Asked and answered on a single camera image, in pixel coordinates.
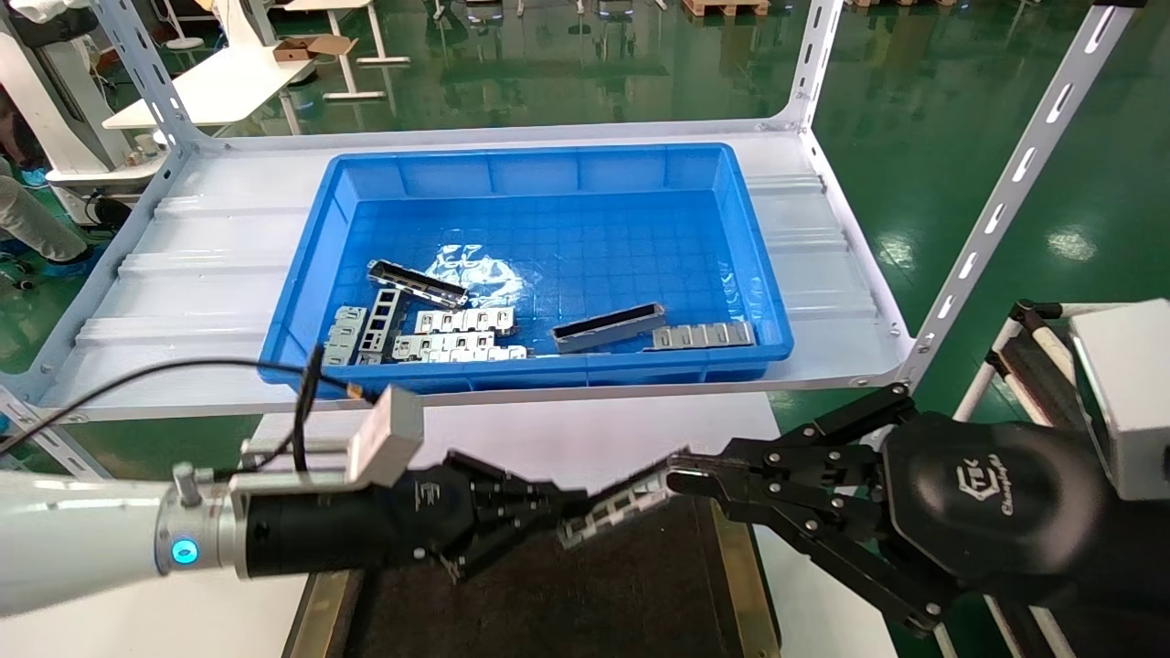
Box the clear crumpled plastic bag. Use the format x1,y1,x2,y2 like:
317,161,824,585
425,243,531,310

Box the flat ribbed metal bracket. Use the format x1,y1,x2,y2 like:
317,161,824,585
651,321,757,352

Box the dark-slotted metal channel part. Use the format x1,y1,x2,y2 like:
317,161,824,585
549,302,665,355

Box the silver notched metal bracket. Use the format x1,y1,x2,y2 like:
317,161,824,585
413,306,516,335
425,345,528,364
391,331,496,361

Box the white background table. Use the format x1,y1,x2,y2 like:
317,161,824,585
101,44,328,131

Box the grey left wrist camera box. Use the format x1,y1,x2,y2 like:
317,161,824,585
239,384,426,490

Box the white metal shelf rack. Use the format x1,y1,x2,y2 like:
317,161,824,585
0,0,1148,481

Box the perforated metal strip part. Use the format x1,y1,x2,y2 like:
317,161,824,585
352,288,406,365

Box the white round floor stand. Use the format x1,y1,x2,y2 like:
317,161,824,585
163,0,207,51

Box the short stepped metal bracket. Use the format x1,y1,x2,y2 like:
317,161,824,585
317,306,367,366

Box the white table with T-legs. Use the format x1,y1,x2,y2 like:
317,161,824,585
283,0,412,101

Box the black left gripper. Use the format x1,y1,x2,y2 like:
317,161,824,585
242,450,590,583

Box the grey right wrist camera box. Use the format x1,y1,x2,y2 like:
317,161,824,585
1069,300,1170,502

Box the black container tray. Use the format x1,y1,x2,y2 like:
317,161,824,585
292,498,783,658

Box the black-lined metal channel part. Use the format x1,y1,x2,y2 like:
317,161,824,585
367,260,470,310

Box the brown cardboard box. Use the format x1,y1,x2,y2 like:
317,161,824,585
274,35,359,63

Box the white machine housing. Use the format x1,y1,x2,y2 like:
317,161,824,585
0,0,170,197

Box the seated person grey trousers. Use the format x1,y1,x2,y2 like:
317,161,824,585
0,155,101,280

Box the black camera cable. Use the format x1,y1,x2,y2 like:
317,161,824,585
0,343,368,476

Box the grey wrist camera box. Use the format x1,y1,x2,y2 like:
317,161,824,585
1069,300,1170,502
239,384,426,490

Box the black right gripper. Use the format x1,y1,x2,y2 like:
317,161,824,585
667,382,1170,658

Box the black caster wheel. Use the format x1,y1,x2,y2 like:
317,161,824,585
87,194,133,231

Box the grey metal channel part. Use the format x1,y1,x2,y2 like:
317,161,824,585
558,460,685,550

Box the blue plastic bin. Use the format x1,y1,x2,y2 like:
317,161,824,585
257,143,794,399

